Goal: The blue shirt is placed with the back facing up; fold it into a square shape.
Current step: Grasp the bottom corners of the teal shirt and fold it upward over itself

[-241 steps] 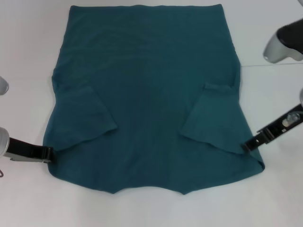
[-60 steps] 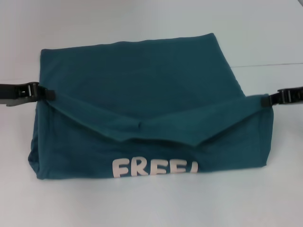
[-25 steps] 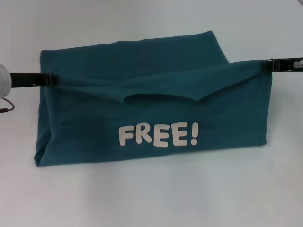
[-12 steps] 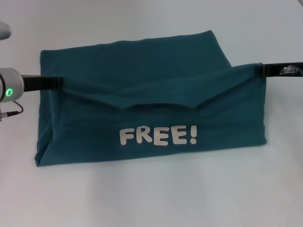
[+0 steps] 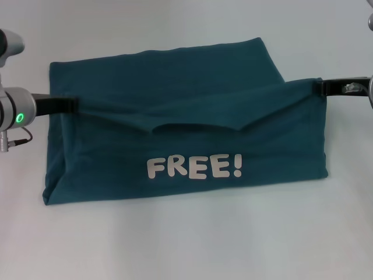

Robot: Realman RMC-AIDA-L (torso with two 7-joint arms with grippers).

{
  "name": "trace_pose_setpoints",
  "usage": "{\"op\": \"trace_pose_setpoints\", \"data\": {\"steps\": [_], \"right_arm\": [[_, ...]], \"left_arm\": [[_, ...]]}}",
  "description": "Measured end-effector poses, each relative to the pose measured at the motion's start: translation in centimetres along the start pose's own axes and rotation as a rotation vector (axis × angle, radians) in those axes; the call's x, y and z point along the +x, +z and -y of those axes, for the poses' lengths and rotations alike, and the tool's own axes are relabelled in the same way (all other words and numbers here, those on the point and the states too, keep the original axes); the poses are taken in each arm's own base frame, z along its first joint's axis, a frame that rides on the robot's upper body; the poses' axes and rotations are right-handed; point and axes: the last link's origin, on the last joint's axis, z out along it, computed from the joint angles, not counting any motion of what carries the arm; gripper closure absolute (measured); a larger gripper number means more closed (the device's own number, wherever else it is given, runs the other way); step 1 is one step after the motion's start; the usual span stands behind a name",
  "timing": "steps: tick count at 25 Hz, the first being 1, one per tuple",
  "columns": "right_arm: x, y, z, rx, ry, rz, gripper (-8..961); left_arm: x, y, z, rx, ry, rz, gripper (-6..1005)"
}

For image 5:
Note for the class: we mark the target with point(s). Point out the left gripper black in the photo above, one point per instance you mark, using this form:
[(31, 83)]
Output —
[(49, 104)]

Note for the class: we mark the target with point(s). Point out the teal blue t-shirt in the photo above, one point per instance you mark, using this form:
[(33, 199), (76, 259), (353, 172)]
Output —
[(186, 146)]

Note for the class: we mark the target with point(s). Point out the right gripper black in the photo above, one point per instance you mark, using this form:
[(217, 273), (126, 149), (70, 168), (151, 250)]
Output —
[(338, 88)]

